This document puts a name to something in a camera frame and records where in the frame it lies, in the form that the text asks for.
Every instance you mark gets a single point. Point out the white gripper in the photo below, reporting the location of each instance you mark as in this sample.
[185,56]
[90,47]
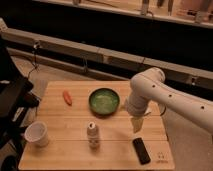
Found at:
[137,106]

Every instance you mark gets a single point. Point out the small white bottle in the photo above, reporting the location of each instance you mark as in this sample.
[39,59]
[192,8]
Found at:
[93,135]

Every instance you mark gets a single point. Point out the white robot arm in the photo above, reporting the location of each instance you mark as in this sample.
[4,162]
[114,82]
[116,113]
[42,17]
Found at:
[149,85]

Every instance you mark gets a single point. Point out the black remote control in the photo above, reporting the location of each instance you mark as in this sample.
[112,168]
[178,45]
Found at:
[141,151]

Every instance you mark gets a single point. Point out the green bowl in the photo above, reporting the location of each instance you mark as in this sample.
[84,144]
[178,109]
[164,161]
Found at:
[104,101]

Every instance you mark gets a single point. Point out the orange carrot toy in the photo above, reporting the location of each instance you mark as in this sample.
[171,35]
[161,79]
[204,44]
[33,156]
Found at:
[67,98]

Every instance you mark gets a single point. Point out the white paper cup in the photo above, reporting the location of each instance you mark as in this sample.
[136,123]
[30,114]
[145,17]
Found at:
[36,133]

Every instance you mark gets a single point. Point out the black chair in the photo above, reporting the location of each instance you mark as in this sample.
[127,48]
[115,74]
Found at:
[15,100]

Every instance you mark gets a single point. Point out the grey wall rail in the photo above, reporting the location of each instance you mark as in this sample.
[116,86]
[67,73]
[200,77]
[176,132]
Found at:
[176,72]

